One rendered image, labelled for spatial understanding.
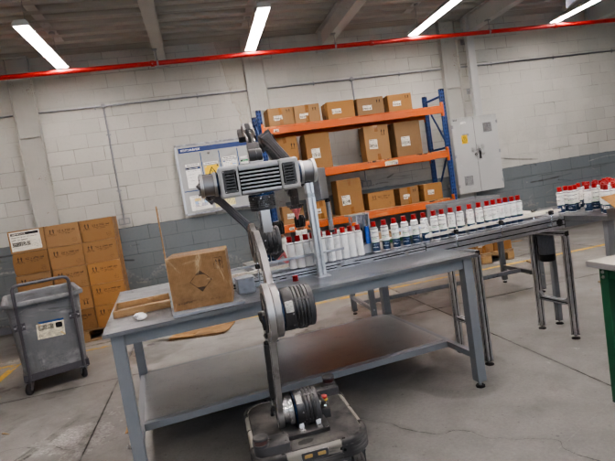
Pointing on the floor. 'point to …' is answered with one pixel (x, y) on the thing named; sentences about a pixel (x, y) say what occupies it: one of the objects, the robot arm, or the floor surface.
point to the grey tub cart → (47, 329)
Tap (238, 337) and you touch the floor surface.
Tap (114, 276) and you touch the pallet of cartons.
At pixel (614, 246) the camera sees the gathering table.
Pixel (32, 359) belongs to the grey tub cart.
